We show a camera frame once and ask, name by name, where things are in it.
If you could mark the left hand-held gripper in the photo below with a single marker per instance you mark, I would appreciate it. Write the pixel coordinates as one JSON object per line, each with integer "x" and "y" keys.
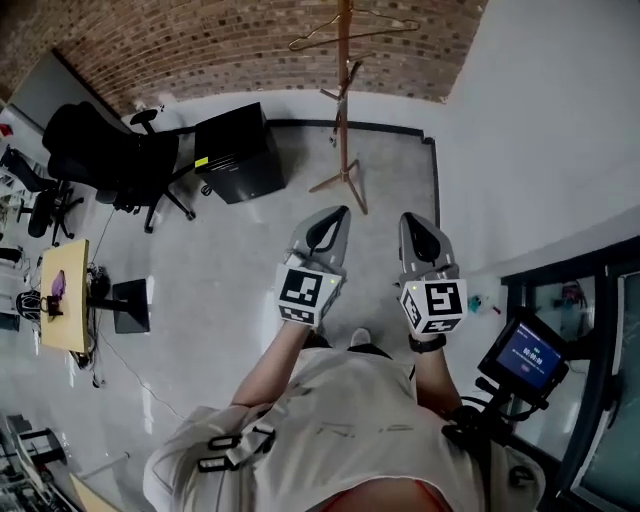
{"x": 332, "y": 267}

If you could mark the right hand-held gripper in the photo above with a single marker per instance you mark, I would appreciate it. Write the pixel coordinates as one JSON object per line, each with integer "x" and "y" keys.
{"x": 445, "y": 267}

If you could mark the wooden coat rack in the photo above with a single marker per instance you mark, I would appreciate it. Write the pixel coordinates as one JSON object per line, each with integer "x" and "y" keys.
{"x": 343, "y": 100}

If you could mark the person's left forearm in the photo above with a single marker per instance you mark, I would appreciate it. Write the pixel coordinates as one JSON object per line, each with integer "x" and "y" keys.
{"x": 272, "y": 365}

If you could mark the person's right forearm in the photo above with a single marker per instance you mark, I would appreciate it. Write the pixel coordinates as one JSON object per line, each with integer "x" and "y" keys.
{"x": 435, "y": 380}

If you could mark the teal small object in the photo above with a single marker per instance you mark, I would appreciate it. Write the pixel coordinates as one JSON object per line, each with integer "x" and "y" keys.
{"x": 474, "y": 301}

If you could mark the black wristwatch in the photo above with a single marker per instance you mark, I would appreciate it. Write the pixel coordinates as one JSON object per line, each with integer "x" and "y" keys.
{"x": 427, "y": 343}

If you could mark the person's white shoe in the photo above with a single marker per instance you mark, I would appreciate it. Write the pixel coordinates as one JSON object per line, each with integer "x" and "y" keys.
{"x": 360, "y": 336}

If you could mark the black cabinet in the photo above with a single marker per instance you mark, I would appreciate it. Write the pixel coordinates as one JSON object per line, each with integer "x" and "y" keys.
{"x": 240, "y": 150}

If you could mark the black screen device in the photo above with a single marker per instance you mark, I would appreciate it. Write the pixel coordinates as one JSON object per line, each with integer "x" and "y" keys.
{"x": 525, "y": 357}

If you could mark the person's white shirt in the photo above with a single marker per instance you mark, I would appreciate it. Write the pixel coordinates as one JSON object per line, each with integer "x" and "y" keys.
{"x": 340, "y": 430}

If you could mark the black framed glass door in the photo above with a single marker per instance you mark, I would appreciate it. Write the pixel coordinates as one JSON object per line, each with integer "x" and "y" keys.
{"x": 605, "y": 380}

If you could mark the large black office chair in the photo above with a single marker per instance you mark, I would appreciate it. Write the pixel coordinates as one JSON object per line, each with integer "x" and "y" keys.
{"x": 110, "y": 155}

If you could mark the small yellow wooden table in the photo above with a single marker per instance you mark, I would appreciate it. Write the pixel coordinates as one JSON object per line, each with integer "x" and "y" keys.
{"x": 72, "y": 320}

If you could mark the purple object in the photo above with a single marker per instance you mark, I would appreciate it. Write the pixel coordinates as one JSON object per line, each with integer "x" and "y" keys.
{"x": 59, "y": 283}

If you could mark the small black object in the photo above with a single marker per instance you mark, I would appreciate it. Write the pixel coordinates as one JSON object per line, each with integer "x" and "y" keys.
{"x": 52, "y": 306}

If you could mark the small black office chair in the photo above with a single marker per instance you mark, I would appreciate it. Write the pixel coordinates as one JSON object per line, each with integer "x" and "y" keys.
{"x": 42, "y": 205}

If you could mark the grey partition panel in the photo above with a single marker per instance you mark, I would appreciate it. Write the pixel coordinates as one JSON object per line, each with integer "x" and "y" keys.
{"x": 55, "y": 95}

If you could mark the black table base plate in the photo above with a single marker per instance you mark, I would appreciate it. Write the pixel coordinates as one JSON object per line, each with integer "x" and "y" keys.
{"x": 132, "y": 305}

